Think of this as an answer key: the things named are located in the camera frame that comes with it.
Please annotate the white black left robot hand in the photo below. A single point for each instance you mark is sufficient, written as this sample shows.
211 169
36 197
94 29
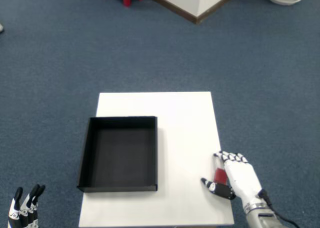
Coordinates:
21 210

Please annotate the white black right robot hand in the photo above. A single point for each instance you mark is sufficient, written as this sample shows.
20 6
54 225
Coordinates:
242 178

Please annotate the red cube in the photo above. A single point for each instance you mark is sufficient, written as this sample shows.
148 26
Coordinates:
220 175

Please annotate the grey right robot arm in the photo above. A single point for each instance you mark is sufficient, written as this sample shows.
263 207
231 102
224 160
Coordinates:
265 219

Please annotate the black open box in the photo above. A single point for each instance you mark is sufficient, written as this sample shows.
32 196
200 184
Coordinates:
120 155

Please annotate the white square table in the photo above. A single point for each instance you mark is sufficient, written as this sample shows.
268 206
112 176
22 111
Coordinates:
180 110

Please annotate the white column with brown skirting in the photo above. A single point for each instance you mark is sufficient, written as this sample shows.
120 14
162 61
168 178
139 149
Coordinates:
192 1

